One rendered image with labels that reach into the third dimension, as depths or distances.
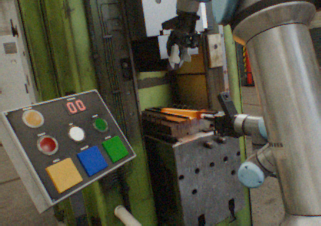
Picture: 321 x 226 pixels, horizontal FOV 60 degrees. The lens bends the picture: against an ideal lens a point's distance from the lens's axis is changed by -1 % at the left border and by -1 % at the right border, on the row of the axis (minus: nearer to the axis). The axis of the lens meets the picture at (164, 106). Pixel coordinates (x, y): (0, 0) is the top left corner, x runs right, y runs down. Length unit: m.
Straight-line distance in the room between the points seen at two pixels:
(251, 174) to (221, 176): 0.53
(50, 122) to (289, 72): 0.67
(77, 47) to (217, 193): 0.90
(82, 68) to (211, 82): 0.69
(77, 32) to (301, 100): 0.97
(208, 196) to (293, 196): 0.99
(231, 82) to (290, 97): 1.26
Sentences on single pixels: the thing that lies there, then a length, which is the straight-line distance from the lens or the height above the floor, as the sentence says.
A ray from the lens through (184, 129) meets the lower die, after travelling 1.26.
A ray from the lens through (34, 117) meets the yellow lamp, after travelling 0.86.
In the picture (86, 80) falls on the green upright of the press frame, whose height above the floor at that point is 1.23.
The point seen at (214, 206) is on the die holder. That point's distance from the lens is 1.41.
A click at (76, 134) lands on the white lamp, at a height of 1.09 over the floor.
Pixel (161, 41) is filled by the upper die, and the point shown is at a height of 1.34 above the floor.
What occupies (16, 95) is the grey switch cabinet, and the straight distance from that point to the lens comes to 6.34.
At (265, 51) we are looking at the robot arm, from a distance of 0.40.
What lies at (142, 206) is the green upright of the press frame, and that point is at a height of 0.59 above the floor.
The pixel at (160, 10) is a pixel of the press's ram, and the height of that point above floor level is 1.47.
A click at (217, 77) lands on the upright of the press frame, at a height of 1.13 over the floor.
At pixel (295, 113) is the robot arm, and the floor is 1.19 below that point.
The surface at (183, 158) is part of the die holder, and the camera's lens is 1.21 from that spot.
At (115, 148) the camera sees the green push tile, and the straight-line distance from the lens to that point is 0.93.
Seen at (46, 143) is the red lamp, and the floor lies 1.09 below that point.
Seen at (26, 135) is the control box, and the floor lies 1.13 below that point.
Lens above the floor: 1.29
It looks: 10 degrees down
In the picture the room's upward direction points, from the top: 8 degrees counter-clockwise
